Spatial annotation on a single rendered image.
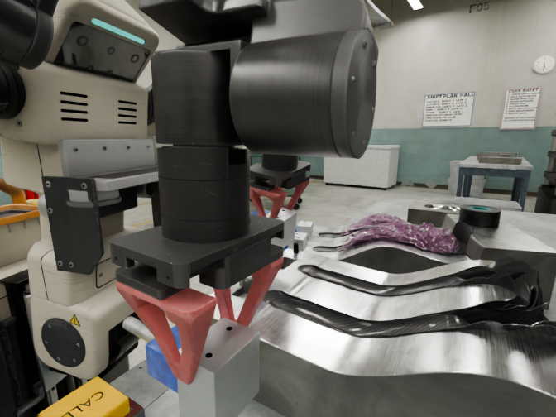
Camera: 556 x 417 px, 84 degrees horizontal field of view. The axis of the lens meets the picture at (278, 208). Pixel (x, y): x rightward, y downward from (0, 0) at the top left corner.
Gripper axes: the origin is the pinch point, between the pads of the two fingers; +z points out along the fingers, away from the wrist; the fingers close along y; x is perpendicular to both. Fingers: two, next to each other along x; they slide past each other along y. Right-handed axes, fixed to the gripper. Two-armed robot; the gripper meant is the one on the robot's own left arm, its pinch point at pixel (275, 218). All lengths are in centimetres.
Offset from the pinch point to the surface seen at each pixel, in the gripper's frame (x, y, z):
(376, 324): -20.7, -9.8, 4.1
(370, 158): 143, 620, 143
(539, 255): -40.1, 23.6, 4.0
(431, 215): -20, 65, 18
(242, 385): -15.1, -28.8, -2.4
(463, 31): 39, 733, -108
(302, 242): 1.2, 14.2, 11.9
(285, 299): -8.4, -10.4, 6.2
